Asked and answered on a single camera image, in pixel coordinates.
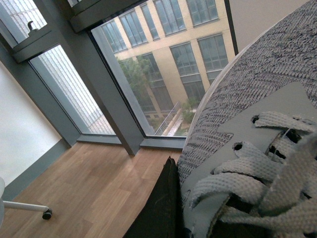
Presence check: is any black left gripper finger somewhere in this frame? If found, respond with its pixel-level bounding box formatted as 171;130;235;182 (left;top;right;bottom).
124;157;182;238

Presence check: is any grey knit sneaker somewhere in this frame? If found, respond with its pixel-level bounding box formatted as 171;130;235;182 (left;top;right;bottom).
178;0;317;238

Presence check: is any white grey office chair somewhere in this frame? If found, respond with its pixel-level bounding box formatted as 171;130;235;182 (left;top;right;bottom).
0;178;53;225

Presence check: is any grey window frame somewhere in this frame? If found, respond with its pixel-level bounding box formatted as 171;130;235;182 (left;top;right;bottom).
0;0;237;155

